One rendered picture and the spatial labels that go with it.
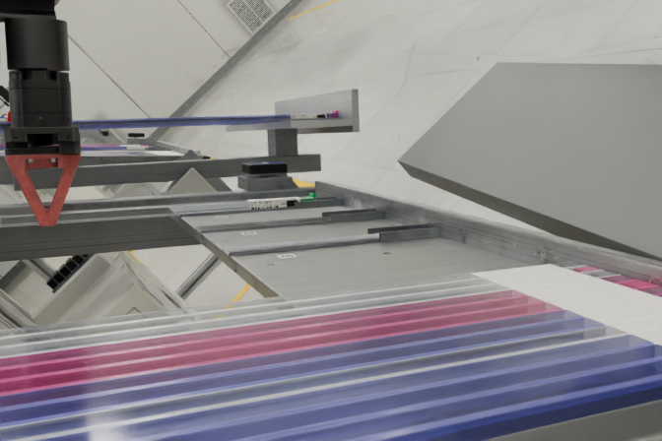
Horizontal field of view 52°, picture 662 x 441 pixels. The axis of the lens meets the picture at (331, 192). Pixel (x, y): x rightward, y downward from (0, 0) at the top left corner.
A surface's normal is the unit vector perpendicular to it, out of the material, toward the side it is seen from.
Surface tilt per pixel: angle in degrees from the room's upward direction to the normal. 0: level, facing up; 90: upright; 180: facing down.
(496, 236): 48
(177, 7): 90
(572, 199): 0
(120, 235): 90
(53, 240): 90
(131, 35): 90
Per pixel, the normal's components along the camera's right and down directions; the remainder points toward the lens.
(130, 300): 0.38, 0.11
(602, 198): -0.64, -0.69
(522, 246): -0.93, 0.06
